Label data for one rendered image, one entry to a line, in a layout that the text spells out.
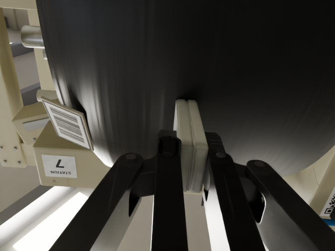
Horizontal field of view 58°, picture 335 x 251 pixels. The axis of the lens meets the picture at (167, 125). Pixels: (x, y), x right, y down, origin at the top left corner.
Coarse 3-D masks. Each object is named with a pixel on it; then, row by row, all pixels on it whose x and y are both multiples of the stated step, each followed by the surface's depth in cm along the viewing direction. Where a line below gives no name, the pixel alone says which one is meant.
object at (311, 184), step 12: (324, 156) 51; (312, 168) 55; (324, 168) 51; (288, 180) 64; (300, 180) 59; (312, 180) 54; (324, 180) 52; (300, 192) 59; (312, 192) 54; (324, 192) 53; (312, 204) 55; (324, 204) 55; (324, 216) 57
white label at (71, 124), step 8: (48, 104) 25; (56, 104) 24; (48, 112) 26; (56, 112) 25; (64, 112) 25; (72, 112) 24; (80, 112) 24; (56, 120) 27; (64, 120) 26; (72, 120) 25; (80, 120) 25; (56, 128) 28; (64, 128) 27; (72, 128) 27; (80, 128) 26; (64, 136) 29; (72, 136) 28; (80, 136) 27; (88, 136) 27; (80, 144) 29; (88, 144) 28
